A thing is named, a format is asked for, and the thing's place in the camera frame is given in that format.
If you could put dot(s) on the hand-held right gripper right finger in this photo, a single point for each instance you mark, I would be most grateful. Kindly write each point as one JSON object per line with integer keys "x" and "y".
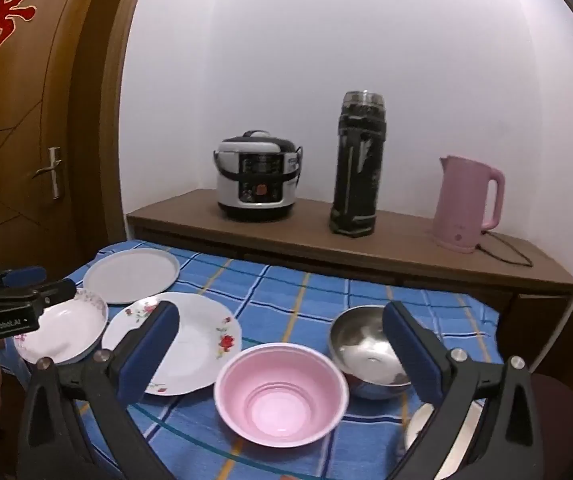
{"x": 411, "y": 355}

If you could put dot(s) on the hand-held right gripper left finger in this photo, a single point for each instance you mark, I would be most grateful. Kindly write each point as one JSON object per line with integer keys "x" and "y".
{"x": 151, "y": 350}

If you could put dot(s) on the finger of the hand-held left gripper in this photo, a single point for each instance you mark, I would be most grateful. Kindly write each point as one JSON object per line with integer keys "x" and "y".
{"x": 56, "y": 291}
{"x": 26, "y": 276}

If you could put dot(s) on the small white floral plate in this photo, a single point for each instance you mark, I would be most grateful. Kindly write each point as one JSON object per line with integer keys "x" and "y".
{"x": 66, "y": 330}

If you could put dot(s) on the large white red-flower plate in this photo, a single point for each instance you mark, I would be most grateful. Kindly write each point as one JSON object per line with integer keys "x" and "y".
{"x": 196, "y": 345}

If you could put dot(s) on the stainless steel bowl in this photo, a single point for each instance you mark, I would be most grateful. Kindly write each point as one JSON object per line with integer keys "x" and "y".
{"x": 361, "y": 345}

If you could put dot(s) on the grey plate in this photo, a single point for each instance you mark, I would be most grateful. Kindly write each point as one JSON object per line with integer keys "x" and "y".
{"x": 126, "y": 275}

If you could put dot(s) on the white bowl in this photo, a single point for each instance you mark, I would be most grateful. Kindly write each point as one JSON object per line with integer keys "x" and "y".
{"x": 416, "y": 427}

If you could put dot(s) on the pink bowl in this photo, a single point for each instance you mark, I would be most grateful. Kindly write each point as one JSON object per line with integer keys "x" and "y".
{"x": 276, "y": 395}

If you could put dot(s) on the blue plaid cloth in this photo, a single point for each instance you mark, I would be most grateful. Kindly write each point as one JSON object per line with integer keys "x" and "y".
{"x": 291, "y": 300}

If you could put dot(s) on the wooden cabinet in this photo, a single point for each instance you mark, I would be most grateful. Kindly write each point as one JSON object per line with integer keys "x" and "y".
{"x": 316, "y": 240}

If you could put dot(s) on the pink electric kettle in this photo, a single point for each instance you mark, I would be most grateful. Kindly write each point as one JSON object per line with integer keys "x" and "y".
{"x": 461, "y": 205}

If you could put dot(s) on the dark red stool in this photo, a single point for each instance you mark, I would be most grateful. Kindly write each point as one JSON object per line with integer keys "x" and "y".
{"x": 561, "y": 410}

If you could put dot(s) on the wooden door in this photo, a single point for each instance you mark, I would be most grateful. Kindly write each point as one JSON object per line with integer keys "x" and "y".
{"x": 16, "y": 110}

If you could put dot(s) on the black thermos flask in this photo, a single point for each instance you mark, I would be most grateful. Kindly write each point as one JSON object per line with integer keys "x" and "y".
{"x": 356, "y": 175}

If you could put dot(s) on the white and black rice cooker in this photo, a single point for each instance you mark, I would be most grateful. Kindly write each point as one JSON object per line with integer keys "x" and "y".
{"x": 254, "y": 180}

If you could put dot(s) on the wooden door frame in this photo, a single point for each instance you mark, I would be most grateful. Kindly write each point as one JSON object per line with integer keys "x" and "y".
{"x": 111, "y": 135}

